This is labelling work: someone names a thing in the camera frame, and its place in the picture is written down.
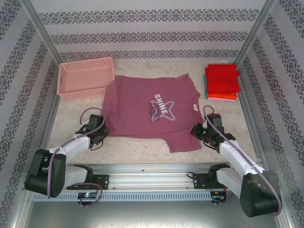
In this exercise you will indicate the maroon t-shirt with star print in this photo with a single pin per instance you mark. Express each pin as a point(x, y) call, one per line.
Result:
point(142, 111)

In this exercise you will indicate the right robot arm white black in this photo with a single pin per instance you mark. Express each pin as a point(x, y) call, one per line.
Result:
point(259, 190)

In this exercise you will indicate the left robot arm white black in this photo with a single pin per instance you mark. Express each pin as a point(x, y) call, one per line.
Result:
point(45, 173)

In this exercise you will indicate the pink folded t-shirt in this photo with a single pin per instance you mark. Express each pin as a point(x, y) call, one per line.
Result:
point(221, 100)

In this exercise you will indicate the orange folded t-shirt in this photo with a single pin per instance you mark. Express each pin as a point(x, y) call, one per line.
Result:
point(222, 95)

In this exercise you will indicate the teal folded t-shirt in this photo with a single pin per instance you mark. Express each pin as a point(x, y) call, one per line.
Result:
point(204, 85)

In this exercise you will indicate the red folded t-shirt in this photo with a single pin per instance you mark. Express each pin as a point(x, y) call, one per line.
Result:
point(222, 78)

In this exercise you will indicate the pink plastic basket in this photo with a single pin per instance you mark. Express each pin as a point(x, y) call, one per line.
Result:
point(85, 80)

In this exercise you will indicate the grey metal sheet panel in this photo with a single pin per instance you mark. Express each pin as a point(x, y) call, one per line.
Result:
point(152, 215)

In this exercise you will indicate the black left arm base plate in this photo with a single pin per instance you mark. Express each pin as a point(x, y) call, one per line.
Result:
point(102, 181)

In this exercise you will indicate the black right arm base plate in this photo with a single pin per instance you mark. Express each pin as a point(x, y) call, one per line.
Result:
point(200, 181)

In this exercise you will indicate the aluminium table side rail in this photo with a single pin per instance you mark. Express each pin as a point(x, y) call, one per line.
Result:
point(251, 111)
point(47, 123)

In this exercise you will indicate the aluminium mounting rail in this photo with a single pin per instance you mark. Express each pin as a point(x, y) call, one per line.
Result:
point(152, 177)

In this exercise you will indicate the aluminium frame post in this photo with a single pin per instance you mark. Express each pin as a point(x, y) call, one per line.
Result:
point(42, 35)
point(255, 33)

